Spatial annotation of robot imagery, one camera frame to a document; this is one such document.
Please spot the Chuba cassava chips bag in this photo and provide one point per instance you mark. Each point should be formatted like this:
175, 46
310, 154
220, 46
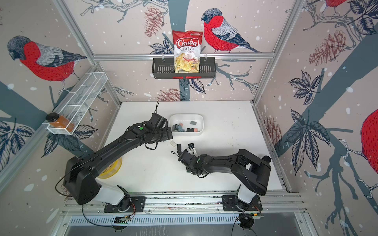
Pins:
186, 50

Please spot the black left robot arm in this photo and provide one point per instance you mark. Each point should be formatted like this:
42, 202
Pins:
81, 173

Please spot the circuit board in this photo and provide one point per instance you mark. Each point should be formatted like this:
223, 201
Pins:
247, 216
122, 219

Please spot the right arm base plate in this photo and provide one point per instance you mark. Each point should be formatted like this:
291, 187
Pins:
232, 203

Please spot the white storage box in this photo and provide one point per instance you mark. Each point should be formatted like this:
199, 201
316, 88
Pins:
185, 119

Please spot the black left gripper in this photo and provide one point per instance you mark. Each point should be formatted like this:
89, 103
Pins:
167, 135

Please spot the right circuit board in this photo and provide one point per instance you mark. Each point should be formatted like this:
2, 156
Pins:
247, 216

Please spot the clear acrylic wall shelf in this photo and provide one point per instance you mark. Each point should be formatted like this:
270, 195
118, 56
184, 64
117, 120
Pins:
78, 101

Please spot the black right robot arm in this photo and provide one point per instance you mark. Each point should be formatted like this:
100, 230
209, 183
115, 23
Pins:
252, 172

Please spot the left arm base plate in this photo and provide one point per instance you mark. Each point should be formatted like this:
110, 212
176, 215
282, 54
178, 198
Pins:
138, 204

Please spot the white eraser left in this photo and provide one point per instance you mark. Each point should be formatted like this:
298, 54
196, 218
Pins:
173, 143

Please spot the black wire wall basket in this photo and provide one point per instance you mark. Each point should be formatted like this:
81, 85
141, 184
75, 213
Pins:
169, 68

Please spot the left circuit board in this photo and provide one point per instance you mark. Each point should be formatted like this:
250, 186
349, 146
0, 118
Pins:
122, 219

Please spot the bottle with black cap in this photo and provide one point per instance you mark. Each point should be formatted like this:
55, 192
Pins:
267, 159

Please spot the orange spice jar black lid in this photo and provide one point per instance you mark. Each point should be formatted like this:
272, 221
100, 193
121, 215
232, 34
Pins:
59, 121

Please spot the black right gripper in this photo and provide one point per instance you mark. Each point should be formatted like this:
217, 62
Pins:
188, 170

